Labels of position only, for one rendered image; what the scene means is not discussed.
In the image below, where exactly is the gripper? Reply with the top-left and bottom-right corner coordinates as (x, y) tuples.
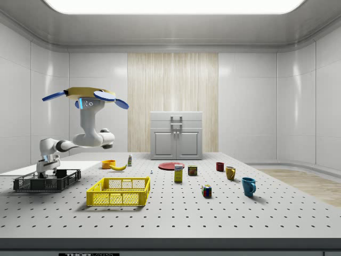
(36, 159), (61, 179)

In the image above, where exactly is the dark grey basket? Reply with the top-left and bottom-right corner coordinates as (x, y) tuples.
(13, 169), (82, 193)

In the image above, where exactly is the white board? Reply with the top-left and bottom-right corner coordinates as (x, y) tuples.
(0, 159), (103, 177)

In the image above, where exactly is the yellow bowl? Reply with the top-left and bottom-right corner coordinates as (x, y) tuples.
(101, 159), (117, 170)

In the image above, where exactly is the yellow basket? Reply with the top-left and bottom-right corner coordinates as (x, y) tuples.
(86, 177), (151, 207)

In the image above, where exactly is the red plate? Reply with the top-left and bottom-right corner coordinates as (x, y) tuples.
(158, 162), (185, 171)

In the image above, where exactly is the white cabinet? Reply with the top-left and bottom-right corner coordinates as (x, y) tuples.
(150, 111), (203, 161)

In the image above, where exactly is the yellow white box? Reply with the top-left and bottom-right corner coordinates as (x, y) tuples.
(174, 164), (185, 183)

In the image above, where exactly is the yellow mug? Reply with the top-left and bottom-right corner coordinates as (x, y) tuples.
(225, 166), (237, 181)

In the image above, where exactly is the blue mug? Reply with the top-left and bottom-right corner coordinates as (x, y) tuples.
(241, 177), (257, 197)

